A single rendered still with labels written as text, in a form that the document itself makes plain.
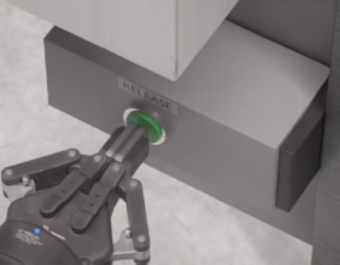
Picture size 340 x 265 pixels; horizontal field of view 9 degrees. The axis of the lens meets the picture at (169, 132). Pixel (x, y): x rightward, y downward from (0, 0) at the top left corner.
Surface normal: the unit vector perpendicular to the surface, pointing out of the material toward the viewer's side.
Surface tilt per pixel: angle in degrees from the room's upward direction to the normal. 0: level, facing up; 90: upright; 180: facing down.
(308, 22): 90
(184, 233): 0
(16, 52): 0
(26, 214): 0
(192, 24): 90
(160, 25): 90
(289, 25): 90
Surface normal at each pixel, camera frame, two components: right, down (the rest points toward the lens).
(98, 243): 0.00, -0.61
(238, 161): -0.52, 0.68
